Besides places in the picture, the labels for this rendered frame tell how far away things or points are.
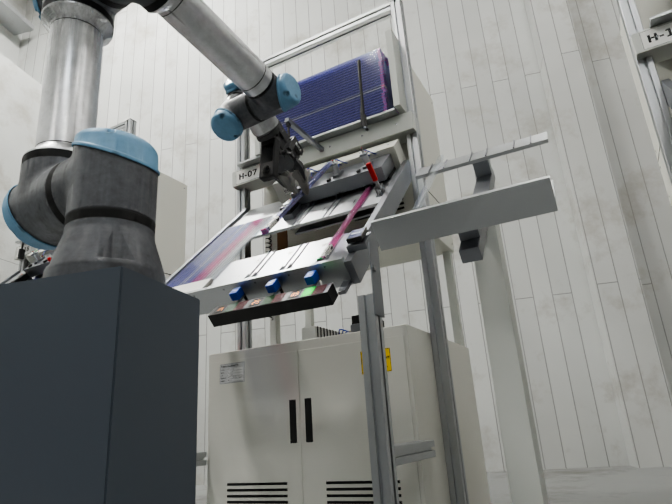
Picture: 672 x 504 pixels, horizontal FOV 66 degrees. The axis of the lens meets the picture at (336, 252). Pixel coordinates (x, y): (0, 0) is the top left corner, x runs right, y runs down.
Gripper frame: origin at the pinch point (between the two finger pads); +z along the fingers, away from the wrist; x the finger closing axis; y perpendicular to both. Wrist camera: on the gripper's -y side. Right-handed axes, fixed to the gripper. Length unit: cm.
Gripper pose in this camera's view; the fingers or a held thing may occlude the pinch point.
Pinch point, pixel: (301, 193)
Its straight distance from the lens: 146.3
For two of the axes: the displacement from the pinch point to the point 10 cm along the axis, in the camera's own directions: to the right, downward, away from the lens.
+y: 2.0, -6.7, 7.1
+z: 4.4, 7.1, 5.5
